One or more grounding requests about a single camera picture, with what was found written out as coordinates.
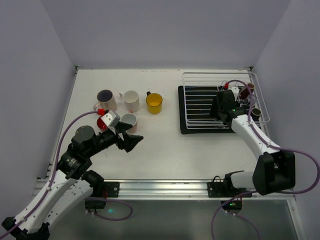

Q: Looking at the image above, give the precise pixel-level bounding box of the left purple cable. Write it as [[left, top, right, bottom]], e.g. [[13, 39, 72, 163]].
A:
[[0, 107, 105, 238]]

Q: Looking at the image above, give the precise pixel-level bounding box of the white faceted mug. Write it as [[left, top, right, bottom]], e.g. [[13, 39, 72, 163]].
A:
[[119, 90, 140, 112]]

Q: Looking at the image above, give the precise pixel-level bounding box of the salmon pink mug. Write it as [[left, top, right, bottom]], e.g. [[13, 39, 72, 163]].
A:
[[121, 112, 138, 134]]

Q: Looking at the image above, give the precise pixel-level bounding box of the black drain tray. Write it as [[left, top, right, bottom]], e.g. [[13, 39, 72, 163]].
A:
[[178, 85, 233, 135]]

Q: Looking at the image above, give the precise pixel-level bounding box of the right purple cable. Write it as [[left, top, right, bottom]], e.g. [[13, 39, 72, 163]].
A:
[[210, 79, 320, 240]]

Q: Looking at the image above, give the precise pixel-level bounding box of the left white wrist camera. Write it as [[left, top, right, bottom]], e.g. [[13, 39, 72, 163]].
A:
[[100, 110, 121, 129]]

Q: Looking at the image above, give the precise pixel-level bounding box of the purple cable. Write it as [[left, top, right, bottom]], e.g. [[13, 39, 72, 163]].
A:
[[210, 79, 320, 240], [0, 107, 105, 238]]

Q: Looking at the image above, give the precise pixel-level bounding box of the yellow mug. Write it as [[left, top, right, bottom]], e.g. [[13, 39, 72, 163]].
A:
[[145, 91, 163, 115]]

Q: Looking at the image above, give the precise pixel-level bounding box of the pale pink mug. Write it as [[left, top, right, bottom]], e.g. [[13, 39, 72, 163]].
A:
[[93, 89, 117, 112]]

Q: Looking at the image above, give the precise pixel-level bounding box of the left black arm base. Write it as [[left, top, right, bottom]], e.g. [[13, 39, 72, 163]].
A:
[[84, 181, 120, 211]]

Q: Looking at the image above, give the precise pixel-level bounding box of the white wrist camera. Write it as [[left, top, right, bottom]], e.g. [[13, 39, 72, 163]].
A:
[[228, 86, 240, 98], [100, 110, 121, 129]]

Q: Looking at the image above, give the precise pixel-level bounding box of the aluminium mounting rail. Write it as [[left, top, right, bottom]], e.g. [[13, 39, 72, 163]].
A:
[[32, 178, 296, 201]]

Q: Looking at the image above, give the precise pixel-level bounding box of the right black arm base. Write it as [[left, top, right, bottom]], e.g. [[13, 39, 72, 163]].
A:
[[207, 173, 247, 214]]

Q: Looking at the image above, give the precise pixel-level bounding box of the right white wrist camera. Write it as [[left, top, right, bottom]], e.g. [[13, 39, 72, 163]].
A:
[[228, 86, 240, 98]]

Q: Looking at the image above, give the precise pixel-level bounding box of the white wire dish rack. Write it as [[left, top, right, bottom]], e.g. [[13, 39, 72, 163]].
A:
[[178, 70, 270, 134]]

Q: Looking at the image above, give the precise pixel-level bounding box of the dark brown cup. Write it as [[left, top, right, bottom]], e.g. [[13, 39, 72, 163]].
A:
[[238, 83, 255, 100]]

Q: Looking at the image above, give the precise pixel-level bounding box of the red mug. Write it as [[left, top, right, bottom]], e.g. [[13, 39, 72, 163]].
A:
[[96, 116, 108, 132]]

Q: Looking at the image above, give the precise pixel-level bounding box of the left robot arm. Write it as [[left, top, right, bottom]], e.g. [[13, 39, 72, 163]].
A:
[[1, 122, 143, 240]]

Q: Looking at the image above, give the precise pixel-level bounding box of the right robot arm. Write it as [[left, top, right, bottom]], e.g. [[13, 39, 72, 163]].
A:
[[211, 89, 296, 196]]

